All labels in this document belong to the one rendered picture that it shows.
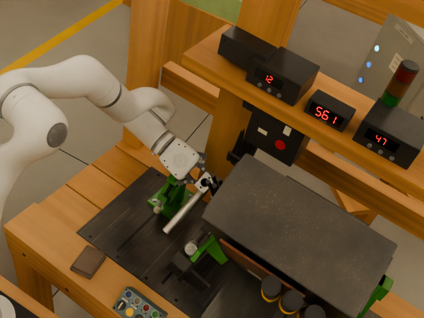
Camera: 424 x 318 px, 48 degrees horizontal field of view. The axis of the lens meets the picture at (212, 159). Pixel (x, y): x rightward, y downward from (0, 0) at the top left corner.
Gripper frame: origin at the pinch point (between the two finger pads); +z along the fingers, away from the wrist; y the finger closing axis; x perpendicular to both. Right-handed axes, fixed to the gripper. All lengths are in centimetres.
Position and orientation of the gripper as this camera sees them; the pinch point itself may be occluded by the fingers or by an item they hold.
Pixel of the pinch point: (204, 180)
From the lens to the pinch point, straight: 147.4
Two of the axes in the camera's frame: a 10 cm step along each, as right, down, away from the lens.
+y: 6.6, -7.4, -1.0
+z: 7.4, 6.7, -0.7
